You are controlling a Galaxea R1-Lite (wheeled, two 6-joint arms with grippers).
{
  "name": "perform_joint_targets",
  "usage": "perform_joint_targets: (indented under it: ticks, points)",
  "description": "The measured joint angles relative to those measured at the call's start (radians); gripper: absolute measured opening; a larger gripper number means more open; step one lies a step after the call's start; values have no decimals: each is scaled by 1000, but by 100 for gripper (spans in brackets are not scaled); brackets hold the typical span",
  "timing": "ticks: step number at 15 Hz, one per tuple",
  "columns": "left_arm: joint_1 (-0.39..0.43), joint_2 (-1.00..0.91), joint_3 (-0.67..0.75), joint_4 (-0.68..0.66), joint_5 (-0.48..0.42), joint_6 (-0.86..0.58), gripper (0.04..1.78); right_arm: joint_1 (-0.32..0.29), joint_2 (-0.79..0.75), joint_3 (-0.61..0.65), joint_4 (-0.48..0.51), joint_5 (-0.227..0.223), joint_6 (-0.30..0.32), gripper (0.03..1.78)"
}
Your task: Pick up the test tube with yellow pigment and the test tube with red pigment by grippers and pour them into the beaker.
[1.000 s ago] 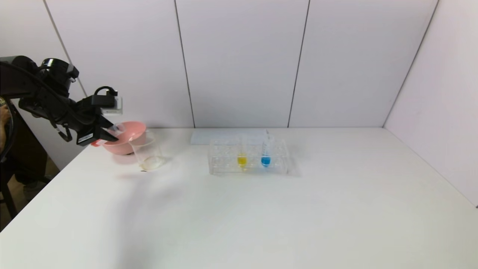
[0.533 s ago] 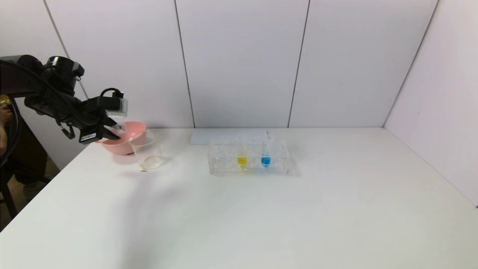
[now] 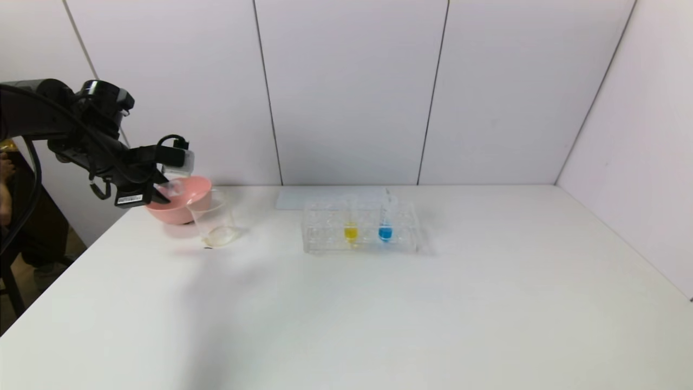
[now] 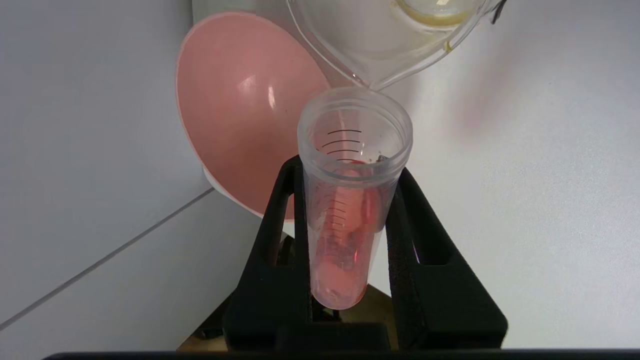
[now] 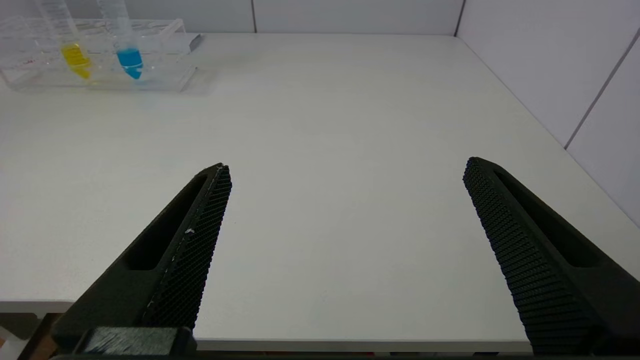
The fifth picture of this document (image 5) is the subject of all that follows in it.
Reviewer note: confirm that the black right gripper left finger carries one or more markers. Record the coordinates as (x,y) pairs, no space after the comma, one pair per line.
(165,280)

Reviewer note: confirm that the test tube with blue pigment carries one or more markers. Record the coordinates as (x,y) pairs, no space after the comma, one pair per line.
(130,59)

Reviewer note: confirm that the test tube with yellow pigment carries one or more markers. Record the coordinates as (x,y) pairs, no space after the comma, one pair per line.
(76,57)

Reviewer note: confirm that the clear acrylic test tube rack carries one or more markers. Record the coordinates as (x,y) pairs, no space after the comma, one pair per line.
(165,65)

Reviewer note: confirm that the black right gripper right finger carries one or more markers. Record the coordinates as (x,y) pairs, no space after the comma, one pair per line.
(545,280)

